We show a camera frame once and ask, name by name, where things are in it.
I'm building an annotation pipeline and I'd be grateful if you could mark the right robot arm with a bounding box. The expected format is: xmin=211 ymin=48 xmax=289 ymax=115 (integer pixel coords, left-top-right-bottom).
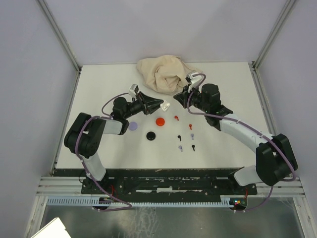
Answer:
xmin=174 ymin=84 xmax=298 ymax=194

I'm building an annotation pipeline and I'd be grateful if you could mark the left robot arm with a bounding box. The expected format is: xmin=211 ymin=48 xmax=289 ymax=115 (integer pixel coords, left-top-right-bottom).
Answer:
xmin=64 ymin=92 xmax=169 ymax=193

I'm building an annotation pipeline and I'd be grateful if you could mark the blue cable duct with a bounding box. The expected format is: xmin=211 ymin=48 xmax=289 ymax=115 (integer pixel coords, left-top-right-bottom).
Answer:
xmin=46 ymin=195 xmax=236 ymax=207

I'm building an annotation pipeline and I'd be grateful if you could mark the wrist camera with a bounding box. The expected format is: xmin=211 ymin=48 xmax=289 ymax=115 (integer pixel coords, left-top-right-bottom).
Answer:
xmin=186 ymin=72 xmax=204 ymax=91
xmin=128 ymin=84 xmax=139 ymax=97

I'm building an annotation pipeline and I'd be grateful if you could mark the white paper sheet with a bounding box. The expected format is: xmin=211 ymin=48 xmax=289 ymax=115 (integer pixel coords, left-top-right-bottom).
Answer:
xmin=32 ymin=217 xmax=71 ymax=238

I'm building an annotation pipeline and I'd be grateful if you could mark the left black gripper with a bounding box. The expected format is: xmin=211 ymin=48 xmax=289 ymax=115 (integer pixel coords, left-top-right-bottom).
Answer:
xmin=124 ymin=91 xmax=164 ymax=119

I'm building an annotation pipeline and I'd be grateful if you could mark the purple charging case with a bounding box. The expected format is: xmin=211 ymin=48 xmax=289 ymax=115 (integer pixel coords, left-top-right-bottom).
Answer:
xmin=128 ymin=121 xmax=138 ymax=131

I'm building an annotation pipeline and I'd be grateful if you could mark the left aluminium frame post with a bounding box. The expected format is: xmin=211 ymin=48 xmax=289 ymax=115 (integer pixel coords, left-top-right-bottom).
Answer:
xmin=36 ymin=0 xmax=82 ymax=72

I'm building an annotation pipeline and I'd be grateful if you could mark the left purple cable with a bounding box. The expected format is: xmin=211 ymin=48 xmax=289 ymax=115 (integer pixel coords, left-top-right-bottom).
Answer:
xmin=75 ymin=92 xmax=134 ymax=213

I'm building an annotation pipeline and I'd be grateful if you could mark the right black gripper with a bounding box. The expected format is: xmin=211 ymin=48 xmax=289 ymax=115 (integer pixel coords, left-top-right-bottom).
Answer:
xmin=175 ymin=82 xmax=209 ymax=113

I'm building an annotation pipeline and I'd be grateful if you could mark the purple cable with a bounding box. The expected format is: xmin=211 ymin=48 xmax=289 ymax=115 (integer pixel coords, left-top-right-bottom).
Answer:
xmin=187 ymin=72 xmax=298 ymax=214
xmin=75 ymin=92 xmax=134 ymax=213

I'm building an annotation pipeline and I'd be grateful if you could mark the white charging case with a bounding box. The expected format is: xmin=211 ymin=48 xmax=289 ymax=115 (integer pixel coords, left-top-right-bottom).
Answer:
xmin=160 ymin=101 xmax=170 ymax=112

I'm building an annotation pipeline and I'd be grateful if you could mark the red charging case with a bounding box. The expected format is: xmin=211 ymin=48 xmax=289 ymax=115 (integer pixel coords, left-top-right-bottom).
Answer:
xmin=156 ymin=117 xmax=165 ymax=126

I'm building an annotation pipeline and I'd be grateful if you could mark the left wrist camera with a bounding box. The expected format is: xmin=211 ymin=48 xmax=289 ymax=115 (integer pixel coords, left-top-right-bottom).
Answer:
xmin=128 ymin=84 xmax=139 ymax=97

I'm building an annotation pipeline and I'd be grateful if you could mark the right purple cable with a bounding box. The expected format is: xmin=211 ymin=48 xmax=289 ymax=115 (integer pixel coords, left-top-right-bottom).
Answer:
xmin=187 ymin=72 xmax=298 ymax=214

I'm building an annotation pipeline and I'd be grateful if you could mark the aluminium frame post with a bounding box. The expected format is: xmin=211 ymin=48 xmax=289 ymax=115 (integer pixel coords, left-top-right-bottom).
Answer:
xmin=252 ymin=0 xmax=298 ymax=71
xmin=36 ymin=0 xmax=82 ymax=72

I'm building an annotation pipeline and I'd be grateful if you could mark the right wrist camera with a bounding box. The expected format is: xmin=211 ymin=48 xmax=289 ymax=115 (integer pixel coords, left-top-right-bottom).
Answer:
xmin=186 ymin=72 xmax=204 ymax=91

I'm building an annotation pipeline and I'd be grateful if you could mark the right aluminium frame post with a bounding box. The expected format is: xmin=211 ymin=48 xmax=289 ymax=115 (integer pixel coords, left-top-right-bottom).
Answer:
xmin=252 ymin=0 xmax=298 ymax=71

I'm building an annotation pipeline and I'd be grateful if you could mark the beige crumpled cloth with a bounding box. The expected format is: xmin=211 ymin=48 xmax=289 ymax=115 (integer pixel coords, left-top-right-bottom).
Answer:
xmin=136 ymin=55 xmax=202 ymax=95

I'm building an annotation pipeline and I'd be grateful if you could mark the black charging case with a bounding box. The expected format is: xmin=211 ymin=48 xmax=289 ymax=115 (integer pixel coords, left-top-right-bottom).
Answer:
xmin=146 ymin=131 xmax=156 ymax=141

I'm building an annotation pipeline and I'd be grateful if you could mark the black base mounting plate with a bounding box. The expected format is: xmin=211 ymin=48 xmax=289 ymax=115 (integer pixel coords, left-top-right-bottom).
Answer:
xmin=82 ymin=169 xmax=257 ymax=203

